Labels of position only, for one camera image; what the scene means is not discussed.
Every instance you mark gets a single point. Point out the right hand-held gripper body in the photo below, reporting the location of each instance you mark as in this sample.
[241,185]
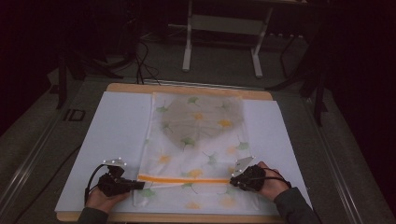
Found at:
[250,179]

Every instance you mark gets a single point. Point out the black metal stand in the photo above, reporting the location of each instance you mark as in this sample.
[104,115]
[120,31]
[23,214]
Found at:
[318,99]
[62,87]

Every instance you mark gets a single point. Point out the wooden table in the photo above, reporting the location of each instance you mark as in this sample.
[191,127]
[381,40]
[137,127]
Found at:
[186,88]

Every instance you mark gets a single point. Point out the white board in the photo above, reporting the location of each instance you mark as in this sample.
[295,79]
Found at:
[121,130]

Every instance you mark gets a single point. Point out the grey cloth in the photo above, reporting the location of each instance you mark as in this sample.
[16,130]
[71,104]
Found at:
[200,121]

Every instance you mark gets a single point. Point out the person's left hand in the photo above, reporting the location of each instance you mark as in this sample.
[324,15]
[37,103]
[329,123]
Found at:
[104,202]

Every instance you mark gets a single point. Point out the person's right hand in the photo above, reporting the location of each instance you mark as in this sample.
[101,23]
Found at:
[275,185]

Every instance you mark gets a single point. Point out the white metal stand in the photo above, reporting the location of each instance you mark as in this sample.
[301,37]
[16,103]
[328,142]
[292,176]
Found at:
[186,53]

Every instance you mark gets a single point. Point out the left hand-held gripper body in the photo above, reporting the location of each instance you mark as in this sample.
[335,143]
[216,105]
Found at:
[112,183]

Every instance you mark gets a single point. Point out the metal floor rail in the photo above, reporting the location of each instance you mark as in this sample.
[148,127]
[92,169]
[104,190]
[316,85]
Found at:
[25,174]
[339,174]

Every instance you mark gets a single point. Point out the leaf print mesh laundry bag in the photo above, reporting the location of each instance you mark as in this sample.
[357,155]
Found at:
[196,155]

